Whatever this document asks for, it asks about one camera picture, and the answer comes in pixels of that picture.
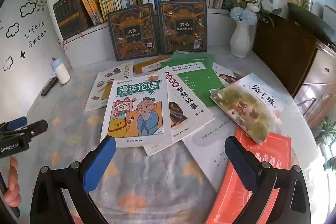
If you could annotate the white book yellow-robed figure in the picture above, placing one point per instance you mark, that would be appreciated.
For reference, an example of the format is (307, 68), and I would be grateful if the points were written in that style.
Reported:
(99, 87)

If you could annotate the book with painted forest cover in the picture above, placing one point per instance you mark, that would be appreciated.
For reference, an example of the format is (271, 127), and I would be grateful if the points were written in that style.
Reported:
(244, 108)

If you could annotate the wooden drawer cabinet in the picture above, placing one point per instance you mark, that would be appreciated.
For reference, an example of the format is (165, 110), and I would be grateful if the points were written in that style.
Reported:
(317, 82)

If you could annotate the yellow booklet white label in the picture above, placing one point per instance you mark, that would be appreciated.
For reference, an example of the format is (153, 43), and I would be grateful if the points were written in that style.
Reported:
(147, 65)

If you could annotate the black bird wall decal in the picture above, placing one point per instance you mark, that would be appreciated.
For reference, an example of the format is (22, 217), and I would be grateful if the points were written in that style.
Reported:
(23, 54)

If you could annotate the red book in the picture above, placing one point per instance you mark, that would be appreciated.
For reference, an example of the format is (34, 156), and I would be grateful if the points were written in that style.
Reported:
(273, 150)

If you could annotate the black lettering wall decal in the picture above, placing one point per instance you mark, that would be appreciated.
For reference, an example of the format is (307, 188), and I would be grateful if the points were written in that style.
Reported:
(35, 33)

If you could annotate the large dark ornate book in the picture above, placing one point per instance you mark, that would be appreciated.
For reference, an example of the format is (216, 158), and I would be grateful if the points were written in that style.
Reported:
(182, 27)
(132, 32)

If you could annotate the white book black calligraphy title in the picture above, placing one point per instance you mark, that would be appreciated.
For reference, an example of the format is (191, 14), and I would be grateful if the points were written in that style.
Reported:
(183, 98)

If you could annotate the dark green cushion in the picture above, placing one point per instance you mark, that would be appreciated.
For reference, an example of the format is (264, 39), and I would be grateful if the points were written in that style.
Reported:
(307, 20)

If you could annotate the white book with seated figure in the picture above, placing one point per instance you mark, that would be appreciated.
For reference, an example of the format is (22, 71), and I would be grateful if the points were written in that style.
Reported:
(225, 77)

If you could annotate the white bookshelf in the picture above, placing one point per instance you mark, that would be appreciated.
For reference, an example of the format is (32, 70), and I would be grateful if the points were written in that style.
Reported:
(86, 56)

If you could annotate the white bottle blue cap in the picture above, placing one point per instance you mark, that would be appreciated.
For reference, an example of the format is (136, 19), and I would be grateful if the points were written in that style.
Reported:
(61, 71)

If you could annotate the black phone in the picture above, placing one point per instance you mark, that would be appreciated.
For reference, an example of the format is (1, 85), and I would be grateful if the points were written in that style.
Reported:
(48, 86)

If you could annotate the tree and cloud wall decal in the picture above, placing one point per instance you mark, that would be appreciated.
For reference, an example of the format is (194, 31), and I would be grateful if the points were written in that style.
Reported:
(27, 8)

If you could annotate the person's left hand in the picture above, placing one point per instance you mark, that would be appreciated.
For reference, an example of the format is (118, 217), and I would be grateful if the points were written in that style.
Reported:
(11, 182)

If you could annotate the row of yellow books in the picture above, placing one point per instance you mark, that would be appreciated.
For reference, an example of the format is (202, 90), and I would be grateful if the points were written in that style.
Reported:
(92, 6)

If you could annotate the green potted plant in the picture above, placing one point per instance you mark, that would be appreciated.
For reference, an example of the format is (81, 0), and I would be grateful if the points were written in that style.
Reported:
(326, 134)

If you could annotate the white paper sheet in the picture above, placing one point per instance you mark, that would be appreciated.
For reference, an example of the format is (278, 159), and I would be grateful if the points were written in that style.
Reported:
(207, 148)

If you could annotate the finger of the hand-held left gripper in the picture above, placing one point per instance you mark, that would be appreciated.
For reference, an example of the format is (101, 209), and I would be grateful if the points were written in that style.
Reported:
(36, 127)
(17, 123)

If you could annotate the cloud outline wall decal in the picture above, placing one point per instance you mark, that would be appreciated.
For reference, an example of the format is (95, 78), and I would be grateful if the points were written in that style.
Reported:
(8, 63)
(12, 30)

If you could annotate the green booklet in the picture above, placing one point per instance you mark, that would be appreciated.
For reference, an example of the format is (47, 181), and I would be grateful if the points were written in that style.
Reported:
(197, 79)
(195, 54)

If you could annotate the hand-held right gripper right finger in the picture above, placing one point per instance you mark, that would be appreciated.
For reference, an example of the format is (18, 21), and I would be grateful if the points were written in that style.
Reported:
(241, 163)

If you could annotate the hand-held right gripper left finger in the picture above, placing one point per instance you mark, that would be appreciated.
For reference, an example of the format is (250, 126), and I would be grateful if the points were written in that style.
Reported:
(99, 163)

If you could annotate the cartoon comic book teal title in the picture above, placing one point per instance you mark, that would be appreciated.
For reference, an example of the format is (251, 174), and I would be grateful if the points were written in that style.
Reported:
(136, 113)

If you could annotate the row of dark boxed books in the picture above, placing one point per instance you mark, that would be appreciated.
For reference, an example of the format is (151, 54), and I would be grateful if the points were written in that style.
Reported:
(71, 15)

